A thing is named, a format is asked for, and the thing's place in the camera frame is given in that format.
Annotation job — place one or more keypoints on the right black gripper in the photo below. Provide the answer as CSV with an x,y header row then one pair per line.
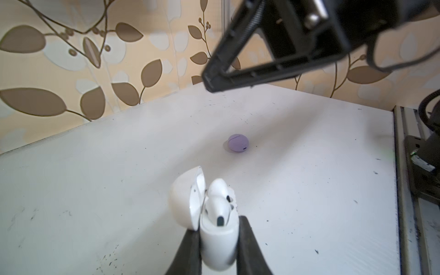
x,y
301,36

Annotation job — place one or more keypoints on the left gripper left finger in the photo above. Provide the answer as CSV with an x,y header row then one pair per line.
x,y
187,260

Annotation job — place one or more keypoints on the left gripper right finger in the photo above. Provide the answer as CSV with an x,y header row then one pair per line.
x,y
250,260

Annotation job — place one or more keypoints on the white round charging case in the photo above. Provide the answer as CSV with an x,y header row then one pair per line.
x,y
187,198

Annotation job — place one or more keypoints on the purple round charging case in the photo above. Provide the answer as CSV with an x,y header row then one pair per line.
x,y
238,143

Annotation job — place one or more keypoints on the white earbud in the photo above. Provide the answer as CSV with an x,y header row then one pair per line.
x,y
220,188
218,210

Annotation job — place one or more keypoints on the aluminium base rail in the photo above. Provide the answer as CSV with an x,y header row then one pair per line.
x,y
418,215

